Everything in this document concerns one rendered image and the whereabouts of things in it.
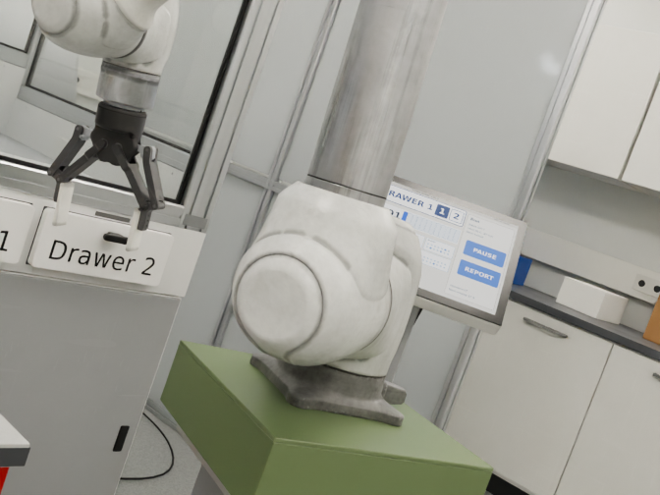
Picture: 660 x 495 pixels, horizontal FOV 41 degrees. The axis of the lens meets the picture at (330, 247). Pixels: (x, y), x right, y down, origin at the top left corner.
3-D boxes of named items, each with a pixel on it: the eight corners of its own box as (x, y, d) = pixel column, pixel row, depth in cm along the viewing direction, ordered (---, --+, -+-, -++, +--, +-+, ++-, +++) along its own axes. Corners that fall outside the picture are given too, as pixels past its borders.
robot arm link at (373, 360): (401, 370, 132) (449, 232, 130) (367, 387, 115) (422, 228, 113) (304, 332, 137) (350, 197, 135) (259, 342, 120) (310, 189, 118)
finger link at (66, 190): (64, 184, 139) (60, 183, 139) (55, 226, 140) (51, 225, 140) (75, 184, 142) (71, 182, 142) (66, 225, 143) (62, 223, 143)
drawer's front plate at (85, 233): (158, 287, 181) (175, 236, 180) (30, 266, 159) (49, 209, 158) (153, 284, 182) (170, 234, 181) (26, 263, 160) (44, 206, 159)
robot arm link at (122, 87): (121, 65, 141) (113, 101, 142) (89, 58, 132) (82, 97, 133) (171, 79, 138) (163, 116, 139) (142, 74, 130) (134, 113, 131)
